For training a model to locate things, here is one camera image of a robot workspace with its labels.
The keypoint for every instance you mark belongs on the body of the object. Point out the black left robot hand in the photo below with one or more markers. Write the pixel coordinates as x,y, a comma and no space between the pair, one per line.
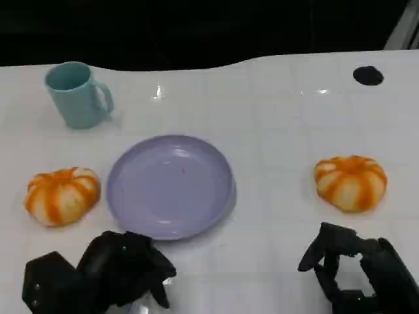
118,261

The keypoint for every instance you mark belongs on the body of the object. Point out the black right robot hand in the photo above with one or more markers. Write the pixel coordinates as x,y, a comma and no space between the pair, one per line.
386,268

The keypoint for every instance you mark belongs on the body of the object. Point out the orange white toy bread roll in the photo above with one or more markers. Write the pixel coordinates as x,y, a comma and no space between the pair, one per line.
350,184
62,198

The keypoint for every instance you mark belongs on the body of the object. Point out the lilac plate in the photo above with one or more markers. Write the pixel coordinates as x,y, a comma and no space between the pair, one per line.
170,189

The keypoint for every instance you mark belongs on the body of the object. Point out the pale green mug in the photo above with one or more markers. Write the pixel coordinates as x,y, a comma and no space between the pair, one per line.
77,98

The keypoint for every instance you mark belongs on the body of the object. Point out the black round table grommet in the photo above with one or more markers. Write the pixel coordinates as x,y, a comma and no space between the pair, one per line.
368,76

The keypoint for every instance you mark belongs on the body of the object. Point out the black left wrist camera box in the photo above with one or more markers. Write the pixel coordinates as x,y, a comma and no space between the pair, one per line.
49,281

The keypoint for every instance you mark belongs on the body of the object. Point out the white metal frame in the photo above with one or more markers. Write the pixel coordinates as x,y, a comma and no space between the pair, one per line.
404,29

